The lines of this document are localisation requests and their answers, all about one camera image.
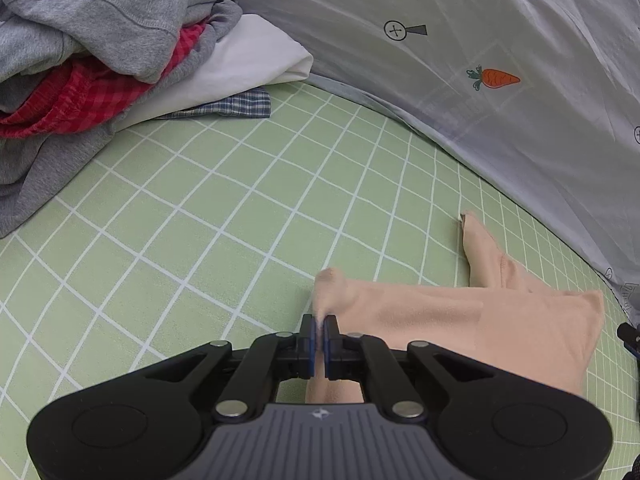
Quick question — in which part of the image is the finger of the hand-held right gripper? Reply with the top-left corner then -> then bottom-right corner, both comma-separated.
616,322 -> 640,361

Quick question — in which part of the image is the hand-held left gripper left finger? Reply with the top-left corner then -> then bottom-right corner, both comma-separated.
147,314 -> 317,422

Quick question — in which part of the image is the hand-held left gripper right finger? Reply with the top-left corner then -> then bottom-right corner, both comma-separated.
324,315 -> 493,422

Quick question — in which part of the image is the beige long-sleeved shirt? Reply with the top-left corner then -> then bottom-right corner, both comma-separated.
304,210 -> 606,406

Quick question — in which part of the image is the pile of clothes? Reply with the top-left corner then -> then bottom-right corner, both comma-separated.
0,0 -> 244,238

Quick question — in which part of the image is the blue plaid cloth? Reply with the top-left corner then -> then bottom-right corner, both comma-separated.
155,86 -> 272,120

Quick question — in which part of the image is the white cloth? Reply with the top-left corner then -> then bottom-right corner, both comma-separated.
112,14 -> 314,131

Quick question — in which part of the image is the grey carrot-print blanket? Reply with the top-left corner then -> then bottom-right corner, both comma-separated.
200,0 -> 640,326

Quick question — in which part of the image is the red checked cloth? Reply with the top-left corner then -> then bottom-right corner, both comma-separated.
0,22 -> 208,140

